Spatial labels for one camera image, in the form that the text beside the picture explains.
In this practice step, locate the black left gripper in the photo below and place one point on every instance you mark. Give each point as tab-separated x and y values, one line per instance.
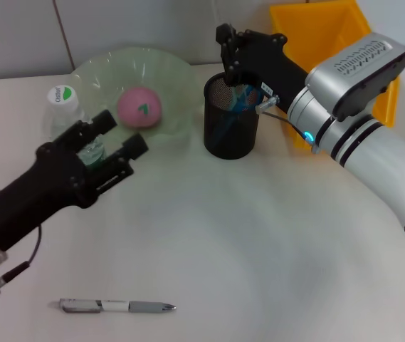
35	199

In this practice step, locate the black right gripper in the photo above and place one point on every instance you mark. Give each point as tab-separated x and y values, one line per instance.
269	60

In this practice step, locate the pink peach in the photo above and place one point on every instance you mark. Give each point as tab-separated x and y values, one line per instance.
134	110

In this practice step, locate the blue and teal scissors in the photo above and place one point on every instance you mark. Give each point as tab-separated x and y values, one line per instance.
246	98

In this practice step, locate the clear green-label water bottle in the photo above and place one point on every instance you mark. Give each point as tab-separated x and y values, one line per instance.
61	107

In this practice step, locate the white grey ballpoint pen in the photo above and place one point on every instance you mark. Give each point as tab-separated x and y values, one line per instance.
116	306

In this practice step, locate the green glass fruit plate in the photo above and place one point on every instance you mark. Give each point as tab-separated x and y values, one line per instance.
116	71

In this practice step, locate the black mesh pen holder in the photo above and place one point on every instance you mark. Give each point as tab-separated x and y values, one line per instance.
227	135

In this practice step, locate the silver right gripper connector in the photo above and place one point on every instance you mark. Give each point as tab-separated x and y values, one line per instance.
268	104

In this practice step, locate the yellow plastic bin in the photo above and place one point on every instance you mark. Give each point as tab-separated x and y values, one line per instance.
316	32

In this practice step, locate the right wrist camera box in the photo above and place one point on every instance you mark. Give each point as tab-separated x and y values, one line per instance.
358	75

